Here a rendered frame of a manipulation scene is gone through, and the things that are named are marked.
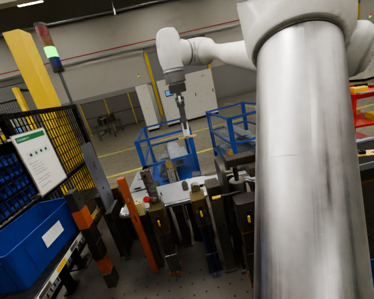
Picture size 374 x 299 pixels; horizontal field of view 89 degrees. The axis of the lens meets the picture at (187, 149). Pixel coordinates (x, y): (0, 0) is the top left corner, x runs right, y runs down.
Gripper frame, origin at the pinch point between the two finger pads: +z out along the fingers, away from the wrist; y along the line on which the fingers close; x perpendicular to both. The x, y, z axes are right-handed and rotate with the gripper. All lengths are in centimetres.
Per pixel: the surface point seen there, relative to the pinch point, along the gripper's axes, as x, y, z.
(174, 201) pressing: 11.4, -11.4, 29.7
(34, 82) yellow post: 85, 39, -39
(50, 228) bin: 54, -29, 19
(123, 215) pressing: 35.5, -12.6, 30.6
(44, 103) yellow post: 83, 39, -26
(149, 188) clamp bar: 18.8, -18.6, 17.2
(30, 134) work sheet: 75, 6, -11
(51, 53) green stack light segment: 78, 56, -57
